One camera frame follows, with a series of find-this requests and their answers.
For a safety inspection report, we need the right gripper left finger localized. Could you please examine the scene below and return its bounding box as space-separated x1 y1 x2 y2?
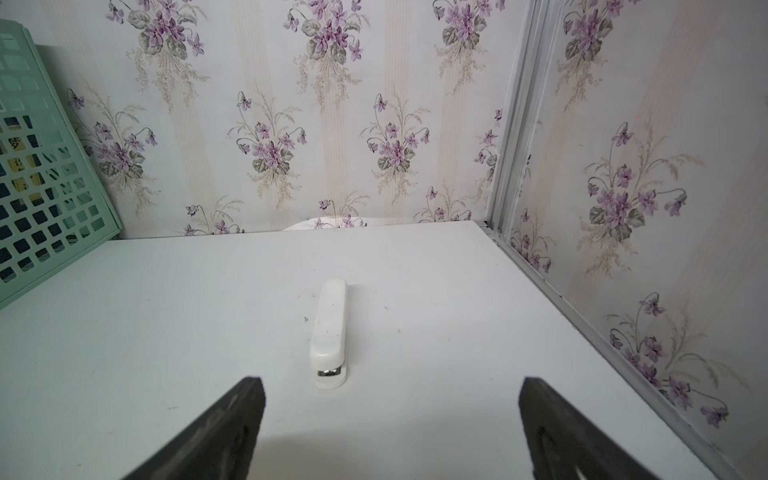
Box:
126 377 266 480

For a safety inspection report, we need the white eraser stick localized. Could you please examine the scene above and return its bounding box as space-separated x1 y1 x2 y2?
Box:
309 279 349 390

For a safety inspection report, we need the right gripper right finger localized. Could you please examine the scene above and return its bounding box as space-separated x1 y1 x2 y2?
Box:
518 377 656 480

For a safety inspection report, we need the green desk file organizer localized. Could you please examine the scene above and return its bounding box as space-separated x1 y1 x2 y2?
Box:
1 20 122 306

